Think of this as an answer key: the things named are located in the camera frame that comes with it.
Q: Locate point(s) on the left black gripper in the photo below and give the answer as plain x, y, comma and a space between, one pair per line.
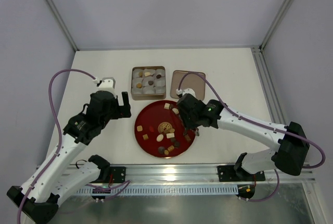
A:
120, 110

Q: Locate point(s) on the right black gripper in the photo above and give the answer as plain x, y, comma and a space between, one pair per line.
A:
188, 126

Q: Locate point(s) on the metal serving tongs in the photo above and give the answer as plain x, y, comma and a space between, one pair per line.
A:
187, 123

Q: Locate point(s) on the gold tin box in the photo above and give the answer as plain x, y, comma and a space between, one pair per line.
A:
156, 91

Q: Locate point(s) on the gold tin lid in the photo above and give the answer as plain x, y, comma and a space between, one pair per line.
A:
187, 81

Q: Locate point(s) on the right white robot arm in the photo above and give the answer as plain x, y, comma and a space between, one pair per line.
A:
286, 148

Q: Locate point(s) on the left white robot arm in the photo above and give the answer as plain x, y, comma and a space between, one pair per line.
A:
43, 193

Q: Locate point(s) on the white rectangular chocolate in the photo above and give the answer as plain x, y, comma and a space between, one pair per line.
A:
170, 135

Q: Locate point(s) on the dark square chocolate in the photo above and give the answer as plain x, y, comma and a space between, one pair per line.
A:
177, 143

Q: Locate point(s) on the caramel barrel chocolate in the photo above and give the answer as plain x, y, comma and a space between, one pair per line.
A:
170, 148

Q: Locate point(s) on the white swirl oval chocolate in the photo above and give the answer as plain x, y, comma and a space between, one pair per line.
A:
160, 138

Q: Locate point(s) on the gold leaf square chocolate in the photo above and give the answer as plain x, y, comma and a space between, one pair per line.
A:
145, 137

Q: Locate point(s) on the grey brown round chocolate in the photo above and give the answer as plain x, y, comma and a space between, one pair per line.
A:
161, 150

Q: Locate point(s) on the red round tray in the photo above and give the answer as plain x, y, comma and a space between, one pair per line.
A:
162, 120

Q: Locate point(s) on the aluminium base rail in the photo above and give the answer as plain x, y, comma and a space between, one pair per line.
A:
211, 173

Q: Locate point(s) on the white slotted cable duct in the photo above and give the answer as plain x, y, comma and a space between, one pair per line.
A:
164, 190

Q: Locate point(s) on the aluminium frame post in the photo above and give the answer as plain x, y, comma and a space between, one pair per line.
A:
57, 16

